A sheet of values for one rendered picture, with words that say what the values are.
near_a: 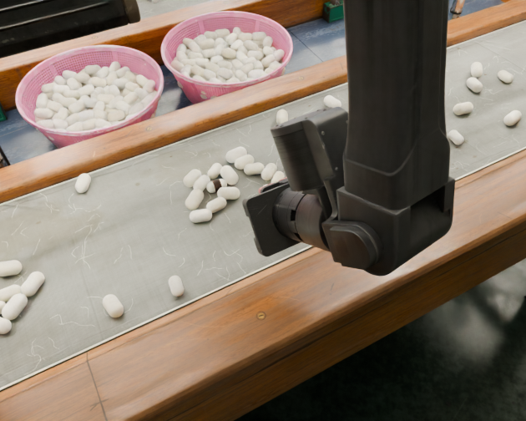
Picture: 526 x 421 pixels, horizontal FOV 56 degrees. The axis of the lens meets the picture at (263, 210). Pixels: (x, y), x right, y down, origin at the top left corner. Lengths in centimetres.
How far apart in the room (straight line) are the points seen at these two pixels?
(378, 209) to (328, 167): 7
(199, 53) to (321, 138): 71
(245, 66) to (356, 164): 70
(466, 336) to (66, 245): 116
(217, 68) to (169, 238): 43
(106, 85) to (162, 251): 45
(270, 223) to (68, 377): 30
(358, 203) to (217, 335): 31
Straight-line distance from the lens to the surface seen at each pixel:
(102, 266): 73
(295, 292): 65
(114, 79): 104
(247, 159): 81
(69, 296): 72
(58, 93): 104
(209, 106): 90
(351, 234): 36
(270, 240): 52
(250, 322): 62
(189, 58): 108
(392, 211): 35
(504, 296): 169
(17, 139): 107
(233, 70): 104
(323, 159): 40
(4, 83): 112
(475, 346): 157
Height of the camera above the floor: 132
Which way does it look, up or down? 50 degrees down
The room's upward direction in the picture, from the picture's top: straight up
